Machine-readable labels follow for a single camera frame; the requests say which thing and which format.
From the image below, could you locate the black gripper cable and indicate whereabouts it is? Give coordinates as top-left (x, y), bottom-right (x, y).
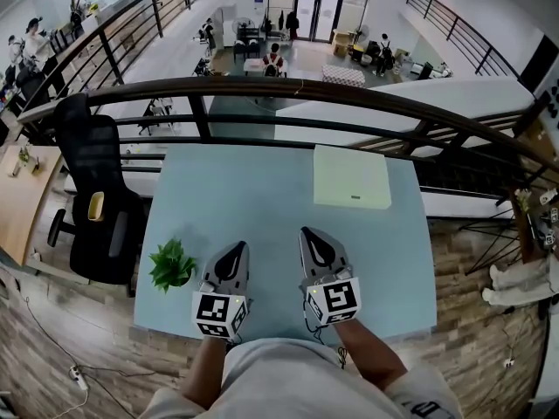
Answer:
top-left (300, 293), bottom-right (349, 371)

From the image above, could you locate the glass entrance door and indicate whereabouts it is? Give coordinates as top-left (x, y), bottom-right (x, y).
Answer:
top-left (296, 0), bottom-right (347, 44)

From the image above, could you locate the cardboard box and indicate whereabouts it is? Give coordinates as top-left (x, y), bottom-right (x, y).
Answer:
top-left (331, 28), bottom-right (356, 58)

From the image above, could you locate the small vase with twigs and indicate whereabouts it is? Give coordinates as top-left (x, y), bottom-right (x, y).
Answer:
top-left (16, 145), bottom-right (33, 178)

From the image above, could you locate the black pedestal fan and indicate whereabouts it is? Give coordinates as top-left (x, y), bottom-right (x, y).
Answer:
top-left (231, 16), bottom-right (257, 45)

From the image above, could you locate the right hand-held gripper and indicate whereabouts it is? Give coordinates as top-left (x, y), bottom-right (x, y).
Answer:
top-left (299, 226), bottom-right (364, 327)

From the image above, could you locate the black office chair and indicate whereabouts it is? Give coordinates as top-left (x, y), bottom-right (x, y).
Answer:
top-left (46, 93), bottom-right (148, 299)

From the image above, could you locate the black metal railing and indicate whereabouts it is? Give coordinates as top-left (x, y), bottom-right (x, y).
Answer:
top-left (16, 75), bottom-right (559, 201)
top-left (16, 0), bottom-right (233, 122)
top-left (405, 0), bottom-right (526, 83)

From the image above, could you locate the dark wooden side table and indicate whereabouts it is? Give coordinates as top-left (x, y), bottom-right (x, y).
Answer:
top-left (462, 184), bottom-right (559, 277)

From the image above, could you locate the patterned bench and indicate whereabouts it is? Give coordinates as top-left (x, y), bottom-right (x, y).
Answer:
top-left (321, 64), bottom-right (367, 88)

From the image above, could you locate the green potted plant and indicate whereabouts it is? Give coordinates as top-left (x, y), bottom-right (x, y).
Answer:
top-left (148, 237), bottom-right (199, 295)

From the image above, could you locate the yellow container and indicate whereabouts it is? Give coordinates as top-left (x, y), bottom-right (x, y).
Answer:
top-left (87, 190), bottom-right (107, 223)

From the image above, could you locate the person's grey shirt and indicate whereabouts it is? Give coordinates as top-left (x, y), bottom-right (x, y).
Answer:
top-left (139, 337), bottom-right (465, 419)

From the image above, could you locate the person's right forearm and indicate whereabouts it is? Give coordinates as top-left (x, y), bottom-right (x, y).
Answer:
top-left (333, 318), bottom-right (411, 393)

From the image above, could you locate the white fabric bundle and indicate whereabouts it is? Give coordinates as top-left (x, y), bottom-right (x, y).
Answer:
top-left (480, 255), bottom-right (559, 307)

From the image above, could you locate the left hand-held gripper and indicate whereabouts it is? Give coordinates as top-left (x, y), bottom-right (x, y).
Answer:
top-left (191, 240), bottom-right (254, 340)

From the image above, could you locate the light wooden curved desk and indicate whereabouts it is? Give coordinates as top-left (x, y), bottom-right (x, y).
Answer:
top-left (0, 145), bottom-right (65, 267)

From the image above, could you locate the white flat box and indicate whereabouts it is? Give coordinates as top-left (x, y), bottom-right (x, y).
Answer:
top-left (312, 143), bottom-right (392, 211)

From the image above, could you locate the small white flower bunch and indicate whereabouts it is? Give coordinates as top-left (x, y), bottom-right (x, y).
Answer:
top-left (514, 187), bottom-right (535, 215)

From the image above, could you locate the person's left forearm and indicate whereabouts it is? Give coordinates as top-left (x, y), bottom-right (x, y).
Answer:
top-left (180, 335), bottom-right (233, 410)

